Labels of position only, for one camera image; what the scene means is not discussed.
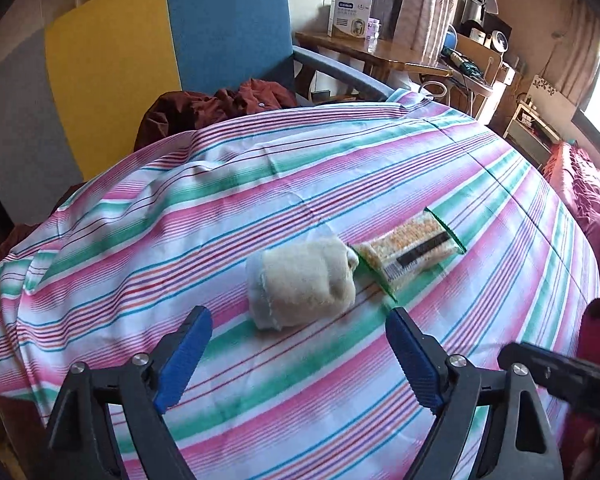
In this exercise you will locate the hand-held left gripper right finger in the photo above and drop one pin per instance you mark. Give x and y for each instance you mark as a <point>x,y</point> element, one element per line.
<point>415,360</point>

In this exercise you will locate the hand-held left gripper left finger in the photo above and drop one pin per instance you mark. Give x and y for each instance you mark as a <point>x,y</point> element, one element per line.
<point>182,360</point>

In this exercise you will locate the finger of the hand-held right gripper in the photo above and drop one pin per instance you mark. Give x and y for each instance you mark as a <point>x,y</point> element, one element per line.
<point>580,380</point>

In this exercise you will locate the puffed rice bar packet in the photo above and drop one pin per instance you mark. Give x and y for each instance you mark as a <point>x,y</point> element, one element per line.
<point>410,250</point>

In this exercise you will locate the cream plush pouch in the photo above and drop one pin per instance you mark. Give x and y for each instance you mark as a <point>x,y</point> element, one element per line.
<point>300,280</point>

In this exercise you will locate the gold-lined maroon gift box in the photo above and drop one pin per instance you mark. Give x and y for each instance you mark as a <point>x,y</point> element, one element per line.
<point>25,420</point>

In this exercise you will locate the pink red blanket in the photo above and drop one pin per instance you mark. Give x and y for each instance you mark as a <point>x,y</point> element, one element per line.
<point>590,200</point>

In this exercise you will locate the striped pink green tablecloth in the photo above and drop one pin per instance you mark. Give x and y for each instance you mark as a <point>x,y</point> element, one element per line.
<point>330,160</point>

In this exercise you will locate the white rack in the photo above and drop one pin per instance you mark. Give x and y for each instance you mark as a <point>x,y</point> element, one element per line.
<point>530,130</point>

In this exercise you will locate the dark red garment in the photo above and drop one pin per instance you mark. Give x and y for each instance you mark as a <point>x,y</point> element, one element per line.
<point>205,105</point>

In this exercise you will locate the grey yellow blue chair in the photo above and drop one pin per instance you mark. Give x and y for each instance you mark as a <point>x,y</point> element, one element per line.
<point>105,85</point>

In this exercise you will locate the wooden side table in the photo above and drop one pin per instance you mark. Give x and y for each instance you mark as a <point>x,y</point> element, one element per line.
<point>380,55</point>

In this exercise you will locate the cardboard box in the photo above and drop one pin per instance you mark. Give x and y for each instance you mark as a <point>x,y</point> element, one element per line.
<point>480,50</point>

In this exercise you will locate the blue round object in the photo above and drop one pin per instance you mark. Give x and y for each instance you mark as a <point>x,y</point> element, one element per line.
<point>453,41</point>

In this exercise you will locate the small pink jar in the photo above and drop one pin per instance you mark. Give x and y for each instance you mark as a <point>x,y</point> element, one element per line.
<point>374,35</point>

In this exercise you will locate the black speaker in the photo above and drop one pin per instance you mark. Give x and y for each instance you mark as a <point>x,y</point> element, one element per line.
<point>497,32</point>

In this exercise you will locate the pink striped curtain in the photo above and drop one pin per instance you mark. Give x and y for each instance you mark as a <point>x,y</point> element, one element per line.
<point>425,10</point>

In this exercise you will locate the white appliance carton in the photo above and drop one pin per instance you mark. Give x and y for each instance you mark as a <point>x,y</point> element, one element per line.
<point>347,15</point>

